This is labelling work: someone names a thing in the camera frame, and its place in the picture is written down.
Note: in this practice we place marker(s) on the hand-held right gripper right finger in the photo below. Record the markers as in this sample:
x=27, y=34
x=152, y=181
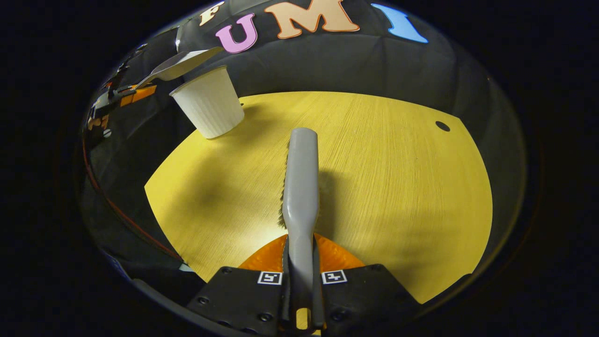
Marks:
x=362, y=292

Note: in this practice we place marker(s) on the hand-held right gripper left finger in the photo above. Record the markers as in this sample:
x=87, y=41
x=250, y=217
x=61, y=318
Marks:
x=243, y=295

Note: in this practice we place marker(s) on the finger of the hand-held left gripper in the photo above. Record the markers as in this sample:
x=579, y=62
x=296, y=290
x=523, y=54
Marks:
x=145, y=92
x=126, y=100

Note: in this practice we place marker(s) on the grey plastic dustpan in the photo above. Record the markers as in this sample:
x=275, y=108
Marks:
x=180, y=65

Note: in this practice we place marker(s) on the white ribbed garbage bin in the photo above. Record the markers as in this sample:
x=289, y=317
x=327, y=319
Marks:
x=210, y=103

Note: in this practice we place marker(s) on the small grey broom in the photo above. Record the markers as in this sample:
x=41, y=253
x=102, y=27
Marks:
x=302, y=187

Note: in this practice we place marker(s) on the wooden desktop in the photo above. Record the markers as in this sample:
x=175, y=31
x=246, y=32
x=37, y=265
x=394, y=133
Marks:
x=383, y=187

